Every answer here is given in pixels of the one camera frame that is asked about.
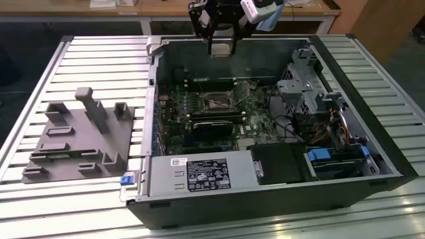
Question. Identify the grey parts rack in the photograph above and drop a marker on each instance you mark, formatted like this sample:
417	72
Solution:
82	139

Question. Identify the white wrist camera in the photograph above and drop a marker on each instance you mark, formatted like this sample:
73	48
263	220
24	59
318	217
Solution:
250	11

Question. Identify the grey power supply unit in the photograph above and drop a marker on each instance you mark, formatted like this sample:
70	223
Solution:
165	174

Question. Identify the black open PC case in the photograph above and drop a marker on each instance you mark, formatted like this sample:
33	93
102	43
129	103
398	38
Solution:
231	211

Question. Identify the brown wooden cabinet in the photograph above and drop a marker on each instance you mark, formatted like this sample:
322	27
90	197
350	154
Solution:
385	25

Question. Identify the perforated metal drive cage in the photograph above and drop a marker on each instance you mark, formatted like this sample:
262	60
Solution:
294	87

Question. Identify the green RAM stick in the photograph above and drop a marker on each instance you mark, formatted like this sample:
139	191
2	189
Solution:
62	156

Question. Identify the blue case latch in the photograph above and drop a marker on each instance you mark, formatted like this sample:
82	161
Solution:
128	179

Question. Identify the hard disk in blue carrier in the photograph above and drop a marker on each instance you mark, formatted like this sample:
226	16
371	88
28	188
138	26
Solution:
318	155

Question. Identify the CPU socket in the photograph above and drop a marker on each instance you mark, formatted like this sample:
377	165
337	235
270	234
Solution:
217	102

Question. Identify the white box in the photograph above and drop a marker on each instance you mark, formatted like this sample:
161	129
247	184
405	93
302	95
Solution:
126	2
102	5

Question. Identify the wooden desk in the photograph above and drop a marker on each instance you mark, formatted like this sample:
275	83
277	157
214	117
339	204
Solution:
65	11

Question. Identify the green motherboard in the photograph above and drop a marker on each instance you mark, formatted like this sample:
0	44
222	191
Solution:
258	117

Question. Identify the black graphics card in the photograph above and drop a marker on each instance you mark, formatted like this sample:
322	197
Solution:
211	128

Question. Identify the silver chipset heatsink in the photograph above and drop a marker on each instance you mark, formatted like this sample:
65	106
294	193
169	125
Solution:
249	142

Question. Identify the black plastic shroud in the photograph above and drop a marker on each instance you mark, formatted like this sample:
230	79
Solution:
281	164

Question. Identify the blue bay latch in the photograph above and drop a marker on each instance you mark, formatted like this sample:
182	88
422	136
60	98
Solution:
363	152

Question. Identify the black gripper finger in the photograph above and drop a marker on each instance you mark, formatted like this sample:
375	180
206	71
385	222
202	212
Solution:
235	37
210	39

